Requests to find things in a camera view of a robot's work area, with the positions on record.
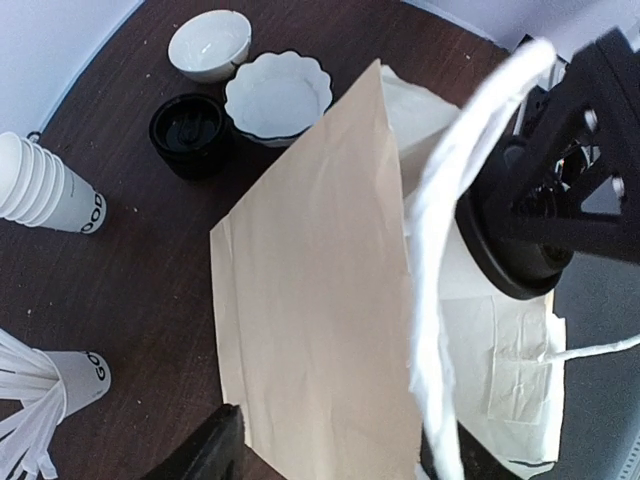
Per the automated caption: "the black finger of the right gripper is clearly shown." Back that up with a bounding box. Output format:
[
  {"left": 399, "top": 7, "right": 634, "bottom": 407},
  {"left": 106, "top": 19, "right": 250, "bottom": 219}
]
[{"left": 483, "top": 28, "right": 639, "bottom": 263}]

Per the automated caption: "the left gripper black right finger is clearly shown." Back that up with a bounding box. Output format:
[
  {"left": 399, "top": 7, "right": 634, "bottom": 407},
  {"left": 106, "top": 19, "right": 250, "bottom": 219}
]
[{"left": 417, "top": 424, "right": 495, "bottom": 479}]

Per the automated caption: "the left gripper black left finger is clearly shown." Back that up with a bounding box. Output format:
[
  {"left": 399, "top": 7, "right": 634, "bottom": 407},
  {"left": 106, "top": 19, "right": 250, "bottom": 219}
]
[{"left": 144, "top": 404, "right": 245, "bottom": 480}]

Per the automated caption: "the black lid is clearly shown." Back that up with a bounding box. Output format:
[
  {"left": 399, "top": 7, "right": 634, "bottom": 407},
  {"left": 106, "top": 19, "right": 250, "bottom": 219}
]
[{"left": 455, "top": 135, "right": 573, "bottom": 300}]

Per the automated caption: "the brown paper takeout bag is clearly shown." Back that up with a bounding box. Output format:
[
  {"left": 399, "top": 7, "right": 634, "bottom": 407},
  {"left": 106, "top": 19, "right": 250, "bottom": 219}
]
[{"left": 208, "top": 38, "right": 640, "bottom": 480}]

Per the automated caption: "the stack of white paper cups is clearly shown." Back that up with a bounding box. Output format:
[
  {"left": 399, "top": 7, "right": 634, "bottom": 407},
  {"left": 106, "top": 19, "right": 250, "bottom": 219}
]
[{"left": 1, "top": 132, "right": 107, "bottom": 234}]

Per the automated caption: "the white cup holding straws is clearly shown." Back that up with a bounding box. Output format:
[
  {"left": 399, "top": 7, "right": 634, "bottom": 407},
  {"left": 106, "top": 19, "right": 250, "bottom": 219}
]
[{"left": 44, "top": 351, "right": 112, "bottom": 424}]

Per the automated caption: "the bundle of wrapped white straws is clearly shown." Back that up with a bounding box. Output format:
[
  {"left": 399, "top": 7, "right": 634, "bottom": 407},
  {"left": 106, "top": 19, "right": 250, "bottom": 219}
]
[{"left": 1, "top": 331, "right": 64, "bottom": 479}]

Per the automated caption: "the white scalloped bowl black rim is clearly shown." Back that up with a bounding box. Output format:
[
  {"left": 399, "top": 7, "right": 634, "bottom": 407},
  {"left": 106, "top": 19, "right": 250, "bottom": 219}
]
[{"left": 224, "top": 50, "right": 333, "bottom": 148}]

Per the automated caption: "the stack of black cup lids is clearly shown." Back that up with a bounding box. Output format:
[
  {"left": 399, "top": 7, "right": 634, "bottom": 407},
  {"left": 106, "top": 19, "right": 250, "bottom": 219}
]
[{"left": 148, "top": 93, "right": 236, "bottom": 181}]

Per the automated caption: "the plain white round bowl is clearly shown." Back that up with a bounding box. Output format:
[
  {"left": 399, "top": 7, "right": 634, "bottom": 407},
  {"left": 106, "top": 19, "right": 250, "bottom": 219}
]
[{"left": 167, "top": 10, "right": 252, "bottom": 84}]

